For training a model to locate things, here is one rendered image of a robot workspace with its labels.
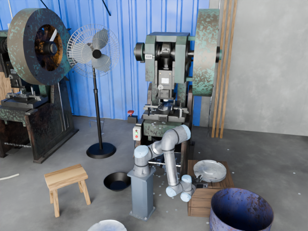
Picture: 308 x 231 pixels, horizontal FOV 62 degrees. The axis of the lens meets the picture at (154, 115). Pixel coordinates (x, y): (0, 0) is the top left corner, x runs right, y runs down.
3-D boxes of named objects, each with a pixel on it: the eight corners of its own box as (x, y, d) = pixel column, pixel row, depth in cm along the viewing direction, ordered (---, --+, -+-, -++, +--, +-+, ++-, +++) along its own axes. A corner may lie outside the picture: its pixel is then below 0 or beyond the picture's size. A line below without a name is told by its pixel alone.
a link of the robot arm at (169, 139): (164, 134, 172) (174, 200, 182) (176, 130, 178) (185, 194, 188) (154, 132, 181) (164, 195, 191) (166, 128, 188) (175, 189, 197)
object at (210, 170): (232, 178, 222) (232, 177, 221) (200, 181, 215) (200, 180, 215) (217, 160, 248) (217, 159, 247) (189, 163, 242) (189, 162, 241)
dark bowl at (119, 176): (127, 197, 257) (127, 191, 254) (99, 193, 263) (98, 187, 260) (135, 178, 284) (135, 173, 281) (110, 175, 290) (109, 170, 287)
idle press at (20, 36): (51, 172, 296) (19, 8, 227) (-20, 160, 318) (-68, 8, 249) (105, 118, 433) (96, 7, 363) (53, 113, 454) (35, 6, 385)
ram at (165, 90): (171, 98, 261) (172, 70, 250) (156, 97, 264) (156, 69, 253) (173, 93, 277) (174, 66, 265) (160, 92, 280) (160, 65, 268)
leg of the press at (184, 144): (189, 184, 275) (195, 106, 239) (178, 183, 277) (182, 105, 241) (195, 143, 358) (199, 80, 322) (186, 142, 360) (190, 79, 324)
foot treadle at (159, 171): (162, 179, 266) (162, 175, 264) (153, 178, 268) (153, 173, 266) (171, 150, 319) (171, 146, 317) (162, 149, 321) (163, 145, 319)
